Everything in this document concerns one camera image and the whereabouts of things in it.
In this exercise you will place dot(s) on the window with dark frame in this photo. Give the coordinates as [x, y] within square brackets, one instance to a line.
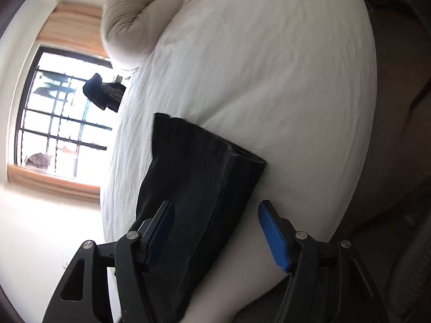
[59, 131]

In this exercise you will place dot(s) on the white rolled duvet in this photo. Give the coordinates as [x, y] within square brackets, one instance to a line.
[130, 29]

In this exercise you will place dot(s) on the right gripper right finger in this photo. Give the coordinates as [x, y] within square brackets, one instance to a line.
[279, 234]

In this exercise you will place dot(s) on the dark clothing hanging at window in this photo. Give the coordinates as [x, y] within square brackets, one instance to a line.
[105, 95]

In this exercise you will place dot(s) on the orange-brown curtain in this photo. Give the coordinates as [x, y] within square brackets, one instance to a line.
[70, 26]

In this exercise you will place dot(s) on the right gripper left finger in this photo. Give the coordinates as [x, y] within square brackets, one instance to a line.
[154, 233]

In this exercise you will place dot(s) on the white bed sheet mattress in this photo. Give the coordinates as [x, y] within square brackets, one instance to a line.
[292, 81]

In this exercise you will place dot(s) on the black denim pants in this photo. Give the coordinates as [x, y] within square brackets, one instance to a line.
[209, 181]

